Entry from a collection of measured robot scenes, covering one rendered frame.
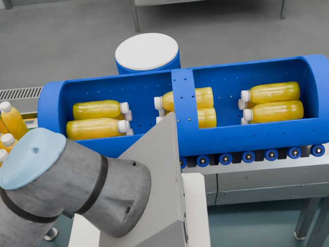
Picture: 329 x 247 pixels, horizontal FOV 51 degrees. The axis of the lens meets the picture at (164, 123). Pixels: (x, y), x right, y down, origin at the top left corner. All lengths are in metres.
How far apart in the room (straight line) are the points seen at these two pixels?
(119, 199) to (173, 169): 0.11
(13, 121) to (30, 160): 0.84
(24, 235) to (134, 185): 0.20
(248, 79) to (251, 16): 2.67
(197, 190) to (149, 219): 0.27
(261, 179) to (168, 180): 0.67
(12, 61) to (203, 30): 1.96
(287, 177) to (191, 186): 0.48
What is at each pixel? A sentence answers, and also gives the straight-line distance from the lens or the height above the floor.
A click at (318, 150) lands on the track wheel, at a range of 1.23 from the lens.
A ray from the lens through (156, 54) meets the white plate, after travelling 1.51.
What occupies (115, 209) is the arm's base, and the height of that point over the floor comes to 1.35.
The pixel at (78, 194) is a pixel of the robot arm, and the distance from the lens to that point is 0.61.
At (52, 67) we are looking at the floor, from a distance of 3.57.
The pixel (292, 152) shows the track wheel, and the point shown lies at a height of 0.97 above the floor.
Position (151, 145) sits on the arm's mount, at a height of 1.34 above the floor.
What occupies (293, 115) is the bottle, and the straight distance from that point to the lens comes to 1.18.
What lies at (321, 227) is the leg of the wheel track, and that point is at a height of 0.41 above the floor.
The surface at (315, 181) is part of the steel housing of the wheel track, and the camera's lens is 1.32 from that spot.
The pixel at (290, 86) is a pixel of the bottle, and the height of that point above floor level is 1.12.
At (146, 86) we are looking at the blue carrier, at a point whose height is 1.10.
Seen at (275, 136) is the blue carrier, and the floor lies 1.09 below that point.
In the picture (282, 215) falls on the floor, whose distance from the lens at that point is 2.20.
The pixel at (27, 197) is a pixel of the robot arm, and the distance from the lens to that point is 0.62.
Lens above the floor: 1.87
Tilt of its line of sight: 45 degrees down
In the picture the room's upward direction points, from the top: 8 degrees counter-clockwise
